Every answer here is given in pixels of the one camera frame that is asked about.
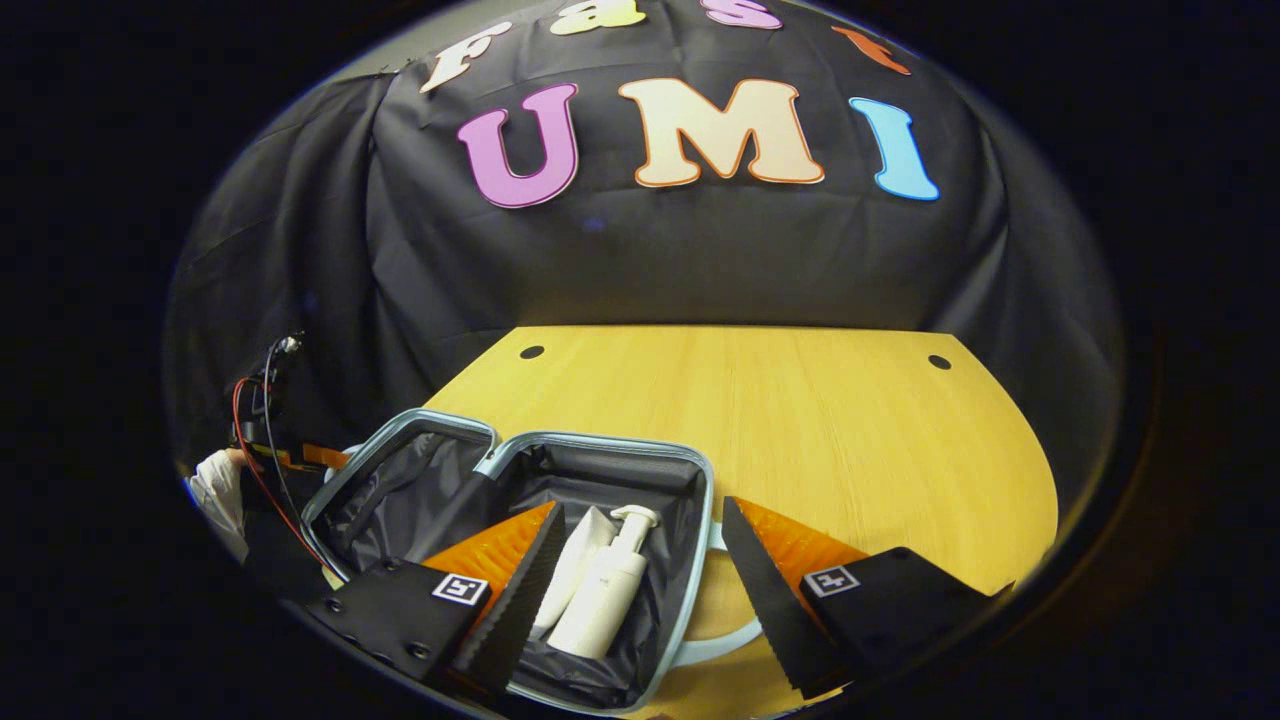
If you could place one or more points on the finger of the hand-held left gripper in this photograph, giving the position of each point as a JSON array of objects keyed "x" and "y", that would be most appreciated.
[{"x": 325, "y": 457}]

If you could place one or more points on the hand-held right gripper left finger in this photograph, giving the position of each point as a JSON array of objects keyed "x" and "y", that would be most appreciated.
[{"x": 525, "y": 600}]

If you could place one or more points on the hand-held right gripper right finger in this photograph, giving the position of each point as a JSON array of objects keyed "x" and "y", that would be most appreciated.
[{"x": 765, "y": 600}]

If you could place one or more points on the white skin care tube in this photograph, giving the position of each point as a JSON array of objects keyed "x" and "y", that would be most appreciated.
[{"x": 575, "y": 565}]

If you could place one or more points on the white pump bottle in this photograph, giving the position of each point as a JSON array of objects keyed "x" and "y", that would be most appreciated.
[{"x": 605, "y": 595}]

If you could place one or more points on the light blue suitcase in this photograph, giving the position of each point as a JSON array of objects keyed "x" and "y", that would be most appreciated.
[{"x": 600, "y": 475}]

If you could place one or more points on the black backdrop cloth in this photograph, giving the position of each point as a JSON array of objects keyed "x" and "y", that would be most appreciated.
[{"x": 650, "y": 260}]

